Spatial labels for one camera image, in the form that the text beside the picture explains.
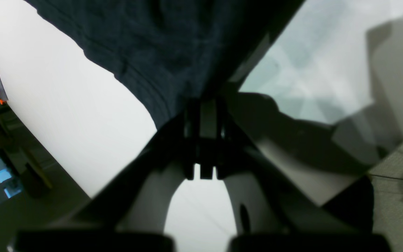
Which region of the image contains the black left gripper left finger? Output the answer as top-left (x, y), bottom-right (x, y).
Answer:
top-left (7, 100), bottom-right (197, 252)

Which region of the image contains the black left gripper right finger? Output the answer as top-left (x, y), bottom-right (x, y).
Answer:
top-left (217, 98), bottom-right (391, 252)

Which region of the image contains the black T-shirt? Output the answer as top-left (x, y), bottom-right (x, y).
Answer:
top-left (27, 0), bottom-right (304, 129)

